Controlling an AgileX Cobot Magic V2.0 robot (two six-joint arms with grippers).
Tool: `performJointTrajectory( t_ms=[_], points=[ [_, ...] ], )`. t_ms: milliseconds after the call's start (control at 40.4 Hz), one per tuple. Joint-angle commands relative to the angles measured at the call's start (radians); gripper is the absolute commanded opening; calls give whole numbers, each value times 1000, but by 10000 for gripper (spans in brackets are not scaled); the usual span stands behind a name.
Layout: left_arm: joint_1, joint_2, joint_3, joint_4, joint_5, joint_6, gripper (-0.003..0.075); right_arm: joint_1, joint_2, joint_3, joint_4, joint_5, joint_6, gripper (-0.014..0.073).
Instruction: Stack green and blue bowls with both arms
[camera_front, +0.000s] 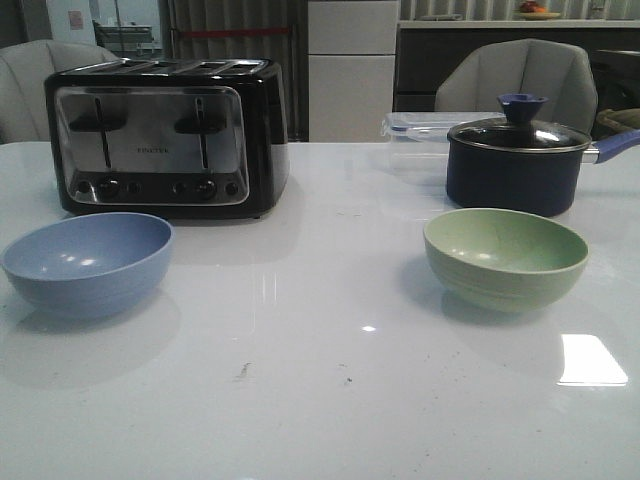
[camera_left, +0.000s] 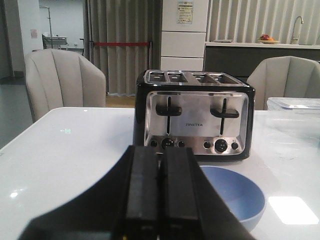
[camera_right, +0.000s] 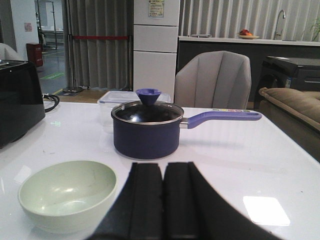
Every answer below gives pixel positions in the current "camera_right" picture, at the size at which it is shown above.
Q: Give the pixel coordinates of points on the plate of fruit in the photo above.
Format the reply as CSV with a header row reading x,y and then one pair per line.
x,y
247,35

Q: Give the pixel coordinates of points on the chrome faucet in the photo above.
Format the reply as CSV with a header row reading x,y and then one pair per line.
x,y
278,31

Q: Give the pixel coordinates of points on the white refrigerator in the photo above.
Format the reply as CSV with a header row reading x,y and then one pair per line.
x,y
155,44

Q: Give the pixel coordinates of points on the grey chair at left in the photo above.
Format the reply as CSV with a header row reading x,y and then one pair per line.
x,y
8,53

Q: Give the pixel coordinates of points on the dark kitchen counter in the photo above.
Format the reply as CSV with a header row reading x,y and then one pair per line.
x,y
255,49

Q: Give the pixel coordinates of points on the brown cushioned sofa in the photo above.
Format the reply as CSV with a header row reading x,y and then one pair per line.
x,y
296,113

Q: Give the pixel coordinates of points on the grey upholstered chair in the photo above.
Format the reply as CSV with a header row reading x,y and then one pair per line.
x,y
216,79

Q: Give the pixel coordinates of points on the red belt barrier stand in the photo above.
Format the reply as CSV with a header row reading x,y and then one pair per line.
x,y
96,61

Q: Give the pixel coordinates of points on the clear plastic food container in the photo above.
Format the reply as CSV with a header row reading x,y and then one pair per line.
x,y
111,99

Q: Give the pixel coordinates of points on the red bin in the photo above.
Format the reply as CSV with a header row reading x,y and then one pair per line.
x,y
34,53

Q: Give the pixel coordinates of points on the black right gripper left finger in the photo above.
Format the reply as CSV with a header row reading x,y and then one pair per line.
x,y
137,212

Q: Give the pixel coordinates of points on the grey curtain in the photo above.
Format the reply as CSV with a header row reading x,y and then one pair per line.
x,y
96,17

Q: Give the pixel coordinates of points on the green bowl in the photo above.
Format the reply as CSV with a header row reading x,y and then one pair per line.
x,y
68,197

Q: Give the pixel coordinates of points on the blue saucepan with handle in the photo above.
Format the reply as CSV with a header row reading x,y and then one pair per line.
x,y
147,141

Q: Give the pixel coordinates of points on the black and chrome toaster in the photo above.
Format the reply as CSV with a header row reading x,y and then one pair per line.
x,y
21,101

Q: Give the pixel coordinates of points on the glass lid with blue knob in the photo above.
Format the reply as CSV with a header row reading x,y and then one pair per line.
x,y
148,110

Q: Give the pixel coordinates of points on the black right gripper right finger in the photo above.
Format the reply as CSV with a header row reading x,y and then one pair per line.
x,y
195,211

